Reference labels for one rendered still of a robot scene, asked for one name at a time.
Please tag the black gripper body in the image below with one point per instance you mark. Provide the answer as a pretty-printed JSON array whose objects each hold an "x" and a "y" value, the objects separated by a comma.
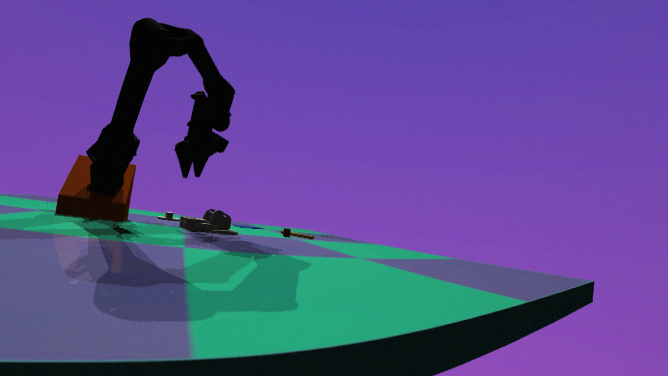
[{"x": 198, "y": 134}]

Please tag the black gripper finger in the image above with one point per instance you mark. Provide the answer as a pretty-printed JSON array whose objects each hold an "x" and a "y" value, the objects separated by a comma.
[
  {"x": 185, "y": 162},
  {"x": 200, "y": 157}
]

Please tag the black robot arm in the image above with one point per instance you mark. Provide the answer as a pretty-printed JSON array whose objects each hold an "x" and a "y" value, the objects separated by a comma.
[{"x": 151, "y": 45}]

